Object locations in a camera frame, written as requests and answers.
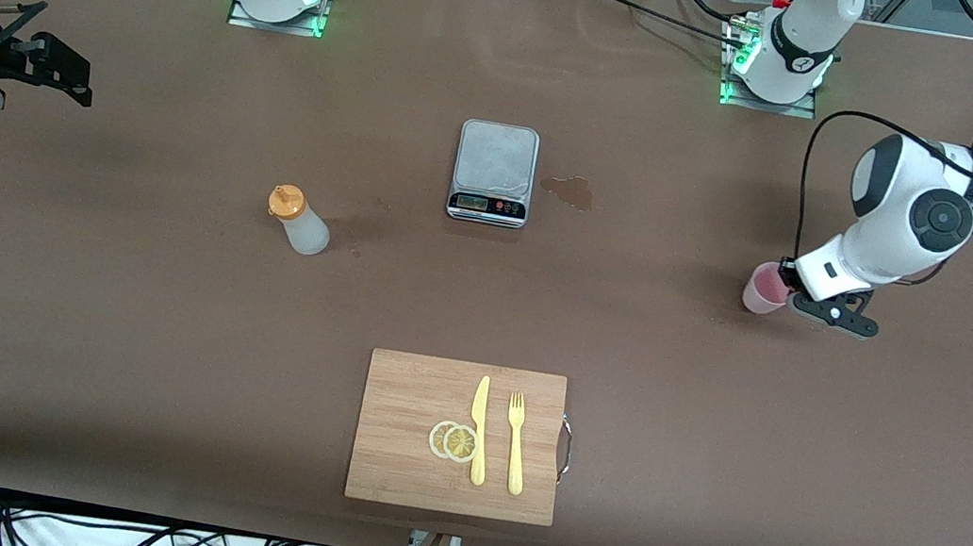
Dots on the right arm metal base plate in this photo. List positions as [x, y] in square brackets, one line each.
[273, 27]

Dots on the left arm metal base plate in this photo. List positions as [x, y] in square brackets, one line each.
[767, 107]

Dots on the yellow plastic knife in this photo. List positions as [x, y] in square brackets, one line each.
[477, 453]

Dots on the lemon slice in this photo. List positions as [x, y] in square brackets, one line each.
[436, 438]
[461, 444]

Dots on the silver digital kitchen scale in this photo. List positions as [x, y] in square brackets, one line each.
[488, 207]

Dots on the pink plastic cup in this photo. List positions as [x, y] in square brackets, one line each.
[759, 297]

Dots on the bamboo cutting board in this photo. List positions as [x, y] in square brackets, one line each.
[397, 432]

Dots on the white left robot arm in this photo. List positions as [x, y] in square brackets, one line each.
[879, 223]

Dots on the sauce bottle with orange cap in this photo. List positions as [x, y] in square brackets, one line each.
[306, 233]

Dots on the yellow plastic fork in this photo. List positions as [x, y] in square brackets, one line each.
[515, 468]

